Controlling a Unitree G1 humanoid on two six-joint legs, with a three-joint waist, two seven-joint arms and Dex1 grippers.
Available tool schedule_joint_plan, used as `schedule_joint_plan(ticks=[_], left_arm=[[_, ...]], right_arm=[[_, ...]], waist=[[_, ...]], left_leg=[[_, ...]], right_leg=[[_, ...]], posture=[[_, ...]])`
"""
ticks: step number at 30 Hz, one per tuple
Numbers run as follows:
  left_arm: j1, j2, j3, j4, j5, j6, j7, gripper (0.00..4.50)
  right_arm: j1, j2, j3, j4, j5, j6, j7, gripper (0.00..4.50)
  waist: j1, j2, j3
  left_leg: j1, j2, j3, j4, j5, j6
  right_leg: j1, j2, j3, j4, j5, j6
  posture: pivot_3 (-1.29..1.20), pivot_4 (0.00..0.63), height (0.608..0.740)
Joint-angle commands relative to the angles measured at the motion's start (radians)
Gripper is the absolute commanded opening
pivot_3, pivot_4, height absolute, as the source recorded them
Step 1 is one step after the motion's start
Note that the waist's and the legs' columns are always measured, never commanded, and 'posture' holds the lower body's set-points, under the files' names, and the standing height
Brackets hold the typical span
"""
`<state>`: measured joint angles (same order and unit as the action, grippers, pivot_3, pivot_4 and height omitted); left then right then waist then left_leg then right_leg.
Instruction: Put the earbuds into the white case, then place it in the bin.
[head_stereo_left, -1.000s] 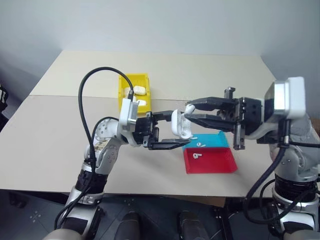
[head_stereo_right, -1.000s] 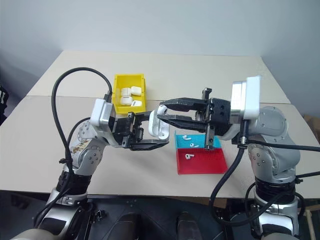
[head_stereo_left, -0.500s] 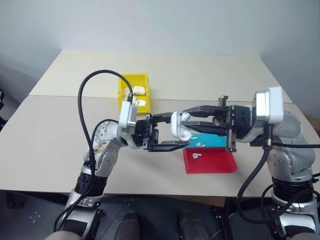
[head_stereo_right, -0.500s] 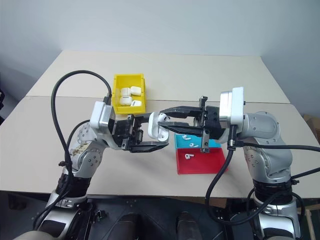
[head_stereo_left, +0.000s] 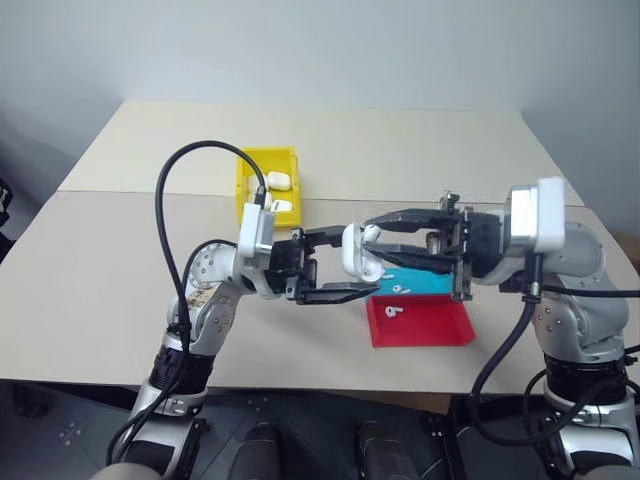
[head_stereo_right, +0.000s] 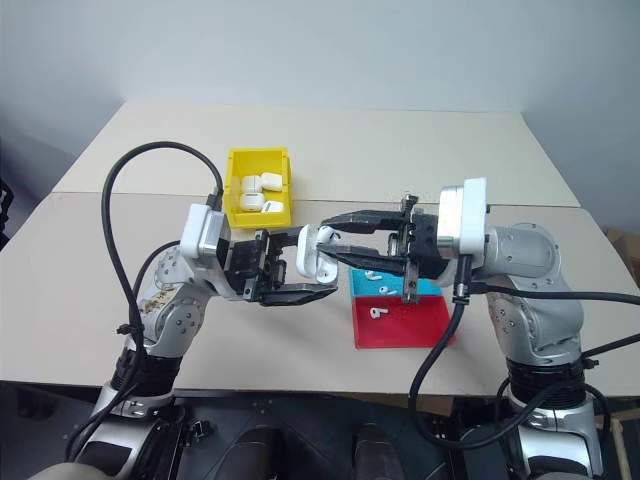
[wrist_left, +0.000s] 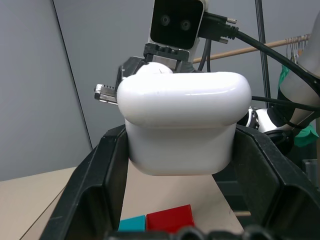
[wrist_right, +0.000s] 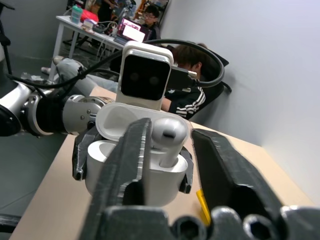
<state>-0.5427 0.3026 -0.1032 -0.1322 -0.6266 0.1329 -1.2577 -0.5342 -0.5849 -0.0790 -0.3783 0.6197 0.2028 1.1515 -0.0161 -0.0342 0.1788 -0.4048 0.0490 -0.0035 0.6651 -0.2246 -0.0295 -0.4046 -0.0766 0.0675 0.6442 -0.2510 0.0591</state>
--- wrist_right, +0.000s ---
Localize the grey trouser legs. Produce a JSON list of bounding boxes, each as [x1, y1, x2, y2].
[[41, 55, 121, 97]]

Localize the white earbud charging case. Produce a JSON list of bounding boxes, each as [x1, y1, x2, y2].
[[84, 102, 191, 207]]

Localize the person with glasses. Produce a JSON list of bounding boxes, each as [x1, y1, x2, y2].
[[140, 4, 161, 41]]

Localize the black stand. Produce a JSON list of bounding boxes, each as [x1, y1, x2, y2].
[[0, 0, 16, 76]]

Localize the white office table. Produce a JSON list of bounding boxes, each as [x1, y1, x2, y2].
[[48, 15, 126, 82]]

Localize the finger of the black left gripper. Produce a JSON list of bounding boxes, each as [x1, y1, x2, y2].
[[178, 146, 195, 195], [71, 126, 102, 181]]

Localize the person in striped black jacket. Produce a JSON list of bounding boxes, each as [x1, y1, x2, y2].
[[159, 43, 209, 121]]

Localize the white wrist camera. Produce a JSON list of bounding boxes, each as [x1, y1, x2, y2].
[[116, 40, 175, 112]]

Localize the open laptop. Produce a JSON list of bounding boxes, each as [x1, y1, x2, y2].
[[113, 16, 152, 46]]

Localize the black office chair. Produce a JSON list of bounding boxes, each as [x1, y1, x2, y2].
[[189, 43, 233, 120]]

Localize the white earbud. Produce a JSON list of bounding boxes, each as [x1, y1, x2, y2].
[[151, 117, 188, 168]]

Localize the yellow bin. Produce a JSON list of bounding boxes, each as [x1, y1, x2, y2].
[[195, 189, 212, 226]]

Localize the teal lidded container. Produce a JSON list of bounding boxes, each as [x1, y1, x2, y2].
[[70, 5, 82, 24]]

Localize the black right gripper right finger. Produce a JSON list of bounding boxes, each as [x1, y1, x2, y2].
[[191, 128, 288, 216]]

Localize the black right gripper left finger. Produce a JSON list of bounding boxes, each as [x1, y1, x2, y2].
[[78, 117, 153, 240]]

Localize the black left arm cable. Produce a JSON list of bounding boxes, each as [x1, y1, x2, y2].
[[4, 38, 226, 95]]

